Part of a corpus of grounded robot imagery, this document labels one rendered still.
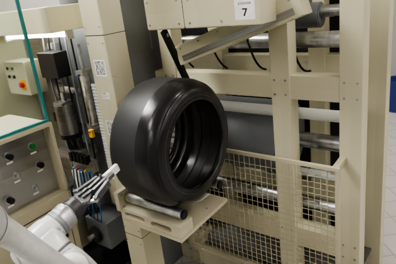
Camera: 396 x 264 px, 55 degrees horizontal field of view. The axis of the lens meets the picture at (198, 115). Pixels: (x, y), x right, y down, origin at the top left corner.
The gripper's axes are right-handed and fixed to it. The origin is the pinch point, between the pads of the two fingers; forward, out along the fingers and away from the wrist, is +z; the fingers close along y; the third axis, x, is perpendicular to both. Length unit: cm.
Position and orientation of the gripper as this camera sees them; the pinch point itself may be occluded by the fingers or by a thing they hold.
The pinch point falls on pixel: (111, 172)
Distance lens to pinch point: 144.6
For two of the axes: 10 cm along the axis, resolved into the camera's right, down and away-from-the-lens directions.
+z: 5.4, -5.5, 6.4
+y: -8.0, -1.0, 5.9
